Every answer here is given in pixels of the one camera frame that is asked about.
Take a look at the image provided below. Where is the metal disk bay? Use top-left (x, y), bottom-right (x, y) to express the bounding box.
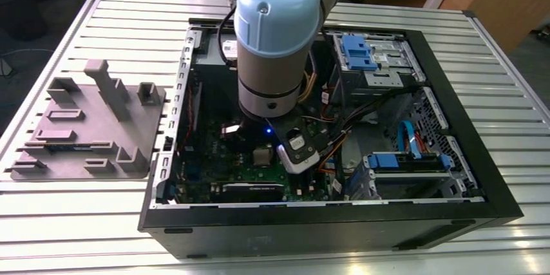
top-left (359, 151), bottom-right (485, 200)

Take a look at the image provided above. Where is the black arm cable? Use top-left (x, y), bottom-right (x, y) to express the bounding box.
top-left (216, 14), bottom-right (240, 70)

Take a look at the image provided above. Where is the grey power supply unit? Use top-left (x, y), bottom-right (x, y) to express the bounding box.
top-left (190, 35), bottom-right (241, 111)

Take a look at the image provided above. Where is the black graphics card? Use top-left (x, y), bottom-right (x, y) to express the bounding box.
top-left (209, 180), bottom-right (285, 202)

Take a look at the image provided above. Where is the black chair base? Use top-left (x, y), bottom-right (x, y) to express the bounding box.
top-left (529, 23), bottom-right (550, 41)

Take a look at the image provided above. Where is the hard disk in blue carrier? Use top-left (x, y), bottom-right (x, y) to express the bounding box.
top-left (363, 152), bottom-right (452, 173)

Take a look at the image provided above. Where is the metal drive cage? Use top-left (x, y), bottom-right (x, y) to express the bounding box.
top-left (329, 32), bottom-right (427, 105)

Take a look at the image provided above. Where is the green RAM stick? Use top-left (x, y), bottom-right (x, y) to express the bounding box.
top-left (44, 141), bottom-right (94, 153)

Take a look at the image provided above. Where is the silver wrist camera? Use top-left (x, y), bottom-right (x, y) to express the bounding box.
top-left (273, 126), bottom-right (321, 175)

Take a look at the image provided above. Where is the grey parts rack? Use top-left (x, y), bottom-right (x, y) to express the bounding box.
top-left (8, 59), bottom-right (168, 181)

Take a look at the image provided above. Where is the CPU socket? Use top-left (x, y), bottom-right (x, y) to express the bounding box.
top-left (249, 145), bottom-right (275, 168)

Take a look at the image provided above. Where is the blue plastic drive latch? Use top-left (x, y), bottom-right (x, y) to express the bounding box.
top-left (341, 33), bottom-right (380, 71)

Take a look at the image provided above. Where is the black wire bundle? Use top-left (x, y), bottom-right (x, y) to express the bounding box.
top-left (317, 86), bottom-right (424, 160)

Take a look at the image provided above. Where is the orange wire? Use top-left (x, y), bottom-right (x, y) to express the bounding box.
top-left (316, 155), bottom-right (339, 173)

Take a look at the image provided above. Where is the blue flat wire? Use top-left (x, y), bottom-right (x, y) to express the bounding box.
top-left (395, 120), bottom-right (424, 160)

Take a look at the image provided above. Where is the black office chair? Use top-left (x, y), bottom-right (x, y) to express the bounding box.
top-left (0, 0), bottom-right (56, 41)

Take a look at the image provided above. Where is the green motherboard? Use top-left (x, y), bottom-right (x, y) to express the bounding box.
top-left (173, 117), bottom-right (336, 204)

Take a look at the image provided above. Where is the black open PC case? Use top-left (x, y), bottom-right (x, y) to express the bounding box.
top-left (136, 17), bottom-right (524, 260)

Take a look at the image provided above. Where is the yellow wire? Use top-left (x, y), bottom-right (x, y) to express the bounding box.
top-left (300, 70), bottom-right (319, 102)

